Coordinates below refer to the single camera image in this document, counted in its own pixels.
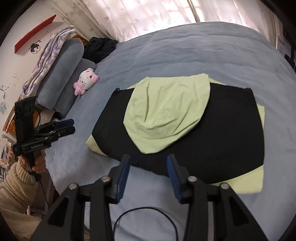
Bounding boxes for person's left hand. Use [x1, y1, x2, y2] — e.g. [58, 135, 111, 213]
[18, 149, 46, 174]

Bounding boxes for black cable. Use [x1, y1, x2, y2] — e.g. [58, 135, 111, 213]
[112, 206, 179, 241]

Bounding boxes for cream sweater forearm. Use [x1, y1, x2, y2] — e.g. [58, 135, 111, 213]
[0, 163, 41, 240]

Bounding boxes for black clothes pile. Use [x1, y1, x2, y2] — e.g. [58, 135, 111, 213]
[82, 37, 118, 64]

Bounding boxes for white floral curtain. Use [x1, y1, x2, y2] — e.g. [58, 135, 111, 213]
[46, 0, 283, 45]

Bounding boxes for blue-grey bed blanket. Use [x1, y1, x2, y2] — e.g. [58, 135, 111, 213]
[46, 22, 295, 240]

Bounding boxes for grey pillow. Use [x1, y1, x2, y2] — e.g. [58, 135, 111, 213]
[36, 38, 96, 118]

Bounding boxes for floral folded quilt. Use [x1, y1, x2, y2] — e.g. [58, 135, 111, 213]
[21, 26, 76, 99]

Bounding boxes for pink white cat plush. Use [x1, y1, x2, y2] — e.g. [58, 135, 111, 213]
[73, 68, 99, 96]

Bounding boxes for green and black jacket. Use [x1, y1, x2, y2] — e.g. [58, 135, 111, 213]
[86, 73, 265, 194]

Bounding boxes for red wall shelf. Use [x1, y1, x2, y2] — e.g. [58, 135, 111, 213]
[14, 15, 57, 54]

